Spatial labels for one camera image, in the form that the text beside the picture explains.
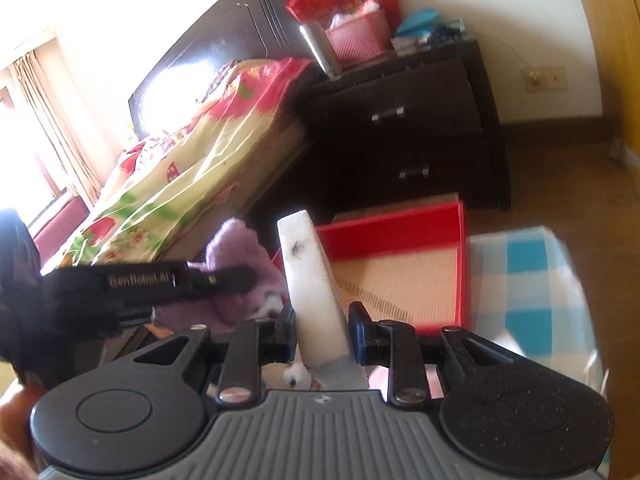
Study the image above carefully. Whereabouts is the white sponge block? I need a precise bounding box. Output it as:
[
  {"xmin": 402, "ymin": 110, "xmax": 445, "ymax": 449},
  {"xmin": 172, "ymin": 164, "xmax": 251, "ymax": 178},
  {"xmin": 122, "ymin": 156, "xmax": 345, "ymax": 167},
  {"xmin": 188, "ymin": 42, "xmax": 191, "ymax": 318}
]
[{"xmin": 277, "ymin": 210, "xmax": 369, "ymax": 390}]

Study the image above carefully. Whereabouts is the purple fuzzy sock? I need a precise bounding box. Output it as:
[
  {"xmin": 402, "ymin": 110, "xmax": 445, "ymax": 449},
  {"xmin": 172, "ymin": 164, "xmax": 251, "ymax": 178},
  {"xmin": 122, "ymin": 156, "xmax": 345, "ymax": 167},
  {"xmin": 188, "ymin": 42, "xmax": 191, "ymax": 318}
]
[{"xmin": 153, "ymin": 218, "xmax": 288, "ymax": 334}]

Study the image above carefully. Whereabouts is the cream teddy bear plush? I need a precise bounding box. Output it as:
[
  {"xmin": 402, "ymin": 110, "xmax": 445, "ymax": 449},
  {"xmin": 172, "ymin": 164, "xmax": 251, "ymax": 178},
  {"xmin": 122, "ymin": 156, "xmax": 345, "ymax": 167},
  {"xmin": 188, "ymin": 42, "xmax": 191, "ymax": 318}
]
[{"xmin": 262, "ymin": 361, "xmax": 319, "ymax": 390}]

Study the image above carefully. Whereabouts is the person's left hand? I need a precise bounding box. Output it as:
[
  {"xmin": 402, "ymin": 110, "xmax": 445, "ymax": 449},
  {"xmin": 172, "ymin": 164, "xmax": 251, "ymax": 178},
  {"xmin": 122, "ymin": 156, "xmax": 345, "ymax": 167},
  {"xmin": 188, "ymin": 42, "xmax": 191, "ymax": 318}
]
[{"xmin": 0, "ymin": 382, "xmax": 46, "ymax": 480}]

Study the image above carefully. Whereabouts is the red cardboard box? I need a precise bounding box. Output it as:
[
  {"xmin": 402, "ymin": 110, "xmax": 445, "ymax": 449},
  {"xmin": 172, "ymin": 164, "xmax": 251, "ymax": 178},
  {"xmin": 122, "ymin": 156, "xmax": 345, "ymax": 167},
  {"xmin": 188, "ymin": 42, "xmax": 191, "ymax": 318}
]
[{"xmin": 271, "ymin": 199, "xmax": 469, "ymax": 337}]

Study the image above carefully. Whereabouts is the blue white checkered tablecloth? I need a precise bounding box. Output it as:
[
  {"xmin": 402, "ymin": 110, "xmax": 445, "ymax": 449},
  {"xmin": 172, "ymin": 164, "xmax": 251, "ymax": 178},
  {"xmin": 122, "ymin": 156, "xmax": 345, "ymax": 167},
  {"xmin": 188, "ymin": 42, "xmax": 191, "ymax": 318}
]
[{"xmin": 424, "ymin": 224, "xmax": 612, "ymax": 476}]

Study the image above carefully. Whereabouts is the floral bed blanket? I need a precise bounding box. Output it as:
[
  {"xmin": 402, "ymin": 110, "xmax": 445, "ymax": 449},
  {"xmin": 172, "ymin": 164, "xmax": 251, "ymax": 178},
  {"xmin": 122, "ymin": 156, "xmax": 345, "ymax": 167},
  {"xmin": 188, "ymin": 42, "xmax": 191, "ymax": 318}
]
[{"xmin": 47, "ymin": 58, "xmax": 310, "ymax": 269}]

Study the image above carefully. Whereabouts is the dark wooden nightstand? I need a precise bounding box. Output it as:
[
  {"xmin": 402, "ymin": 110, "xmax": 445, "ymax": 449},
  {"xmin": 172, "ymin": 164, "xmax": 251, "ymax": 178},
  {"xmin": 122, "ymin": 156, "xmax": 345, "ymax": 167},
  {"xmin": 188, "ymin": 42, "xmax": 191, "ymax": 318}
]
[{"xmin": 299, "ymin": 39, "xmax": 511, "ymax": 212}]

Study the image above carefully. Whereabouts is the beige window curtain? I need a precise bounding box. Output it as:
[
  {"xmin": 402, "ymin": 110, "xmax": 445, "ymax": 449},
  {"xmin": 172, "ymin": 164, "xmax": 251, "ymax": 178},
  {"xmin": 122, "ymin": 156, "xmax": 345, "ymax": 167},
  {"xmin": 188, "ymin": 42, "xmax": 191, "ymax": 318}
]
[{"xmin": 10, "ymin": 51, "xmax": 101, "ymax": 206}]

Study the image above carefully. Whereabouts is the pink plastic basket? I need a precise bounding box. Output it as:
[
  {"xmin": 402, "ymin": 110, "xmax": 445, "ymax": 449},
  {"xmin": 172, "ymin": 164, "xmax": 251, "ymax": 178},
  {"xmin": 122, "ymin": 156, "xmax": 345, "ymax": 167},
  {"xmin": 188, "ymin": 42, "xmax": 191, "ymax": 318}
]
[{"xmin": 326, "ymin": 10, "xmax": 392, "ymax": 66}]

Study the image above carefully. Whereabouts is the steel thermos flask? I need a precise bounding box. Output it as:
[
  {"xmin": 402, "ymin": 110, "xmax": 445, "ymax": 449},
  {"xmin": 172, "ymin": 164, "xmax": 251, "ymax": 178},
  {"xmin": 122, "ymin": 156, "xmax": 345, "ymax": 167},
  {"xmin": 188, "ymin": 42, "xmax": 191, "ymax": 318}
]
[{"xmin": 299, "ymin": 22, "xmax": 344, "ymax": 80}]

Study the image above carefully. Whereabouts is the dark wooden headboard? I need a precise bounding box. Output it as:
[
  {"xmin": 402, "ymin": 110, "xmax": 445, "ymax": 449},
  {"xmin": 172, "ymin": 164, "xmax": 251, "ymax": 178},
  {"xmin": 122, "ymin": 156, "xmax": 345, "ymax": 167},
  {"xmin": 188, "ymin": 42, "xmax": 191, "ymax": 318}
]
[{"xmin": 128, "ymin": 0, "xmax": 311, "ymax": 140}]

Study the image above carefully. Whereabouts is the blue paper on nightstand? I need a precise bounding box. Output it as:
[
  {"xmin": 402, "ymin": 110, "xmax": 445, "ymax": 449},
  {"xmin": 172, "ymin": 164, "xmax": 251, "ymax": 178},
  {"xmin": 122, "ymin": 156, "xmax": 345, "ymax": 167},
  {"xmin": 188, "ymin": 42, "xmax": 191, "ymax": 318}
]
[{"xmin": 395, "ymin": 8, "xmax": 465, "ymax": 38}]

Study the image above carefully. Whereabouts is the wooden wardrobe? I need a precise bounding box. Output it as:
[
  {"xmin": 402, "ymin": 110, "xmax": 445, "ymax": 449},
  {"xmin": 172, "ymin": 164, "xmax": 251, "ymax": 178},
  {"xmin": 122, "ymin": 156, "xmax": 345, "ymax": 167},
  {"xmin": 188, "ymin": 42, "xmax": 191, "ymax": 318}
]
[{"xmin": 580, "ymin": 0, "xmax": 639, "ymax": 156}]

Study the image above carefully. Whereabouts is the wall power socket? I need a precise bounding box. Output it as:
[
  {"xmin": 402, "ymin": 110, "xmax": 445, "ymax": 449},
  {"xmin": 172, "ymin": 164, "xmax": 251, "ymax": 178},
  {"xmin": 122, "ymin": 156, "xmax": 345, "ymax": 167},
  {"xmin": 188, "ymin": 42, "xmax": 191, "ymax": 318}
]
[{"xmin": 521, "ymin": 66, "xmax": 568, "ymax": 93}]

